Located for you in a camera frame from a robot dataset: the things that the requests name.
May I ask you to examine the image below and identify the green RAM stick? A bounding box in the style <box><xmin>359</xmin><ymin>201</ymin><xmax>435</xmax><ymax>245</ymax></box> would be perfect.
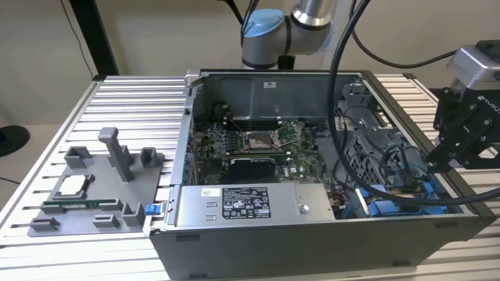
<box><xmin>43</xmin><ymin>198</ymin><xmax>120</xmax><ymax>210</ymax></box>

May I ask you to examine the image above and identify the silver power supply unit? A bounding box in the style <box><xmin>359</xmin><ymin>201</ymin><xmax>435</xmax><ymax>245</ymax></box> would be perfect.
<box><xmin>175</xmin><ymin>183</ymin><xmax>337</xmax><ymax>229</ymax></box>

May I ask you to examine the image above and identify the green Dell motherboard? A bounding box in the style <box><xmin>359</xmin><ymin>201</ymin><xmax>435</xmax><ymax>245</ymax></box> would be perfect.
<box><xmin>192</xmin><ymin>118</ymin><xmax>333</xmax><ymax>187</ymax></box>

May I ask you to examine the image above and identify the black curved robot cable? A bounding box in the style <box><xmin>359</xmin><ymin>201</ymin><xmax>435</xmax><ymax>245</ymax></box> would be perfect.
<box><xmin>349</xmin><ymin>26</ymin><xmax>459</xmax><ymax>67</ymax></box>

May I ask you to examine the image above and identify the black RAM slot bank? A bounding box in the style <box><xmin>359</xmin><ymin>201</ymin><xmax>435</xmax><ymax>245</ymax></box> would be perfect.
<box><xmin>229</xmin><ymin>148</ymin><xmax>288</xmax><ymax>157</ymax></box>
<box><xmin>220</xmin><ymin>115</ymin><xmax>325</xmax><ymax>131</ymax></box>

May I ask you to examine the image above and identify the perforated metal disk bay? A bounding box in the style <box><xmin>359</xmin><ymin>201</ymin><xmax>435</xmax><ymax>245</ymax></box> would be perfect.
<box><xmin>331</xmin><ymin>116</ymin><xmax>431</xmax><ymax>191</ymax></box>

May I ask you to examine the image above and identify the long black disk wire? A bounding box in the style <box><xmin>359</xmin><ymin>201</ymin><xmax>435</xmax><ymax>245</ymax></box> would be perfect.
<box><xmin>381</xmin><ymin>145</ymin><xmax>428</xmax><ymax>184</ymax></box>

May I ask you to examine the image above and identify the thin metal locking lever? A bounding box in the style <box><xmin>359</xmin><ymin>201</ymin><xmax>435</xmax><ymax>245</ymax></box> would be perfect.
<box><xmin>228</xmin><ymin>116</ymin><xmax>248</xmax><ymax>133</ymax></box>
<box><xmin>279</xmin><ymin>132</ymin><xmax>311</xmax><ymax>148</ymax></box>

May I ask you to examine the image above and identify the blue disk carrier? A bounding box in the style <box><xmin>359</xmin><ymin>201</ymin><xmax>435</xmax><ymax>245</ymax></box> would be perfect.
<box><xmin>356</xmin><ymin>174</ymin><xmax>448</xmax><ymax>218</ymax></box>

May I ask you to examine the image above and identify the CPU socket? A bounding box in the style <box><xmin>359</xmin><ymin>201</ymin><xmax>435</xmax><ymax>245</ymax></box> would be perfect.
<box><xmin>239</xmin><ymin>131</ymin><xmax>280</xmax><ymax>153</ymax></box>

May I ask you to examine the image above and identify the silver CPU chip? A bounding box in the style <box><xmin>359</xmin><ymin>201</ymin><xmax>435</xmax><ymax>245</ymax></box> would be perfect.
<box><xmin>57</xmin><ymin>176</ymin><xmax>89</xmax><ymax>196</ymax></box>

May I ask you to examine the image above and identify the grey parts rack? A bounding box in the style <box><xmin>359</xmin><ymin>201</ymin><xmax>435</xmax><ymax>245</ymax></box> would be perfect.
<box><xmin>27</xmin><ymin>126</ymin><xmax>167</xmax><ymax>237</ymax></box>

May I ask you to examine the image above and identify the black graphics card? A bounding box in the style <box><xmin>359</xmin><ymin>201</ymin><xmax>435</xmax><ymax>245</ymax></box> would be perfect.
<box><xmin>228</xmin><ymin>156</ymin><xmax>276</xmax><ymax>179</ymax></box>

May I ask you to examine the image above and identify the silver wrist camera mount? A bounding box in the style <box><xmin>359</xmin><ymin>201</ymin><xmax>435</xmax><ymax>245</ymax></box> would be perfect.
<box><xmin>447</xmin><ymin>40</ymin><xmax>500</xmax><ymax>90</ymax></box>

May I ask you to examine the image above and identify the open grey PC case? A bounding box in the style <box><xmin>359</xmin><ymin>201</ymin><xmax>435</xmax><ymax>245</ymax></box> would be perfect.
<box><xmin>149</xmin><ymin>68</ymin><xmax>497</xmax><ymax>281</ymax></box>

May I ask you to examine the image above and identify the black upright post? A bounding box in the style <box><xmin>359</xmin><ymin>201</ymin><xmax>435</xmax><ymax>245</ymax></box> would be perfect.
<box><xmin>68</xmin><ymin>0</ymin><xmax>120</xmax><ymax>77</ymax></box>

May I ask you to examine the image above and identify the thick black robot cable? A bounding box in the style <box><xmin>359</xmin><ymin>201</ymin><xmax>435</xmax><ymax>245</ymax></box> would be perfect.
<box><xmin>327</xmin><ymin>0</ymin><xmax>500</xmax><ymax>207</ymax></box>

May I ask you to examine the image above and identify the black round stand base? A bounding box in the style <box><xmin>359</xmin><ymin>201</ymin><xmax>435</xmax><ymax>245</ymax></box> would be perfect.
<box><xmin>0</xmin><ymin>125</ymin><xmax>32</xmax><ymax>157</ymax></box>

